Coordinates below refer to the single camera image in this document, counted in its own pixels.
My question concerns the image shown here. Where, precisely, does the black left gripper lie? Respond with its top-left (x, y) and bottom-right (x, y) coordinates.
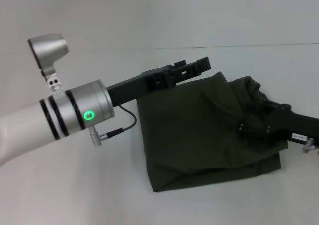
top-left (106, 56), bottom-right (212, 108)

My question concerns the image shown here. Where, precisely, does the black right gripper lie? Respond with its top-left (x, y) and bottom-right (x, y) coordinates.
top-left (238, 98), bottom-right (319, 146)

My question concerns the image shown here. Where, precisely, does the dark green FREE T-shirt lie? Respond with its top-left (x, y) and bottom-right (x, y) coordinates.
top-left (136, 71), bottom-right (290, 194)

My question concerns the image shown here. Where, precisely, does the silver elbow plug right gripper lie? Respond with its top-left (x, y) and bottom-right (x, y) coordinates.
top-left (302, 137), bottom-right (319, 154)

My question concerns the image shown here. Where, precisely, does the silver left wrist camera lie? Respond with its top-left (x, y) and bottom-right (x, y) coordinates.
top-left (27, 33), bottom-right (69, 97)

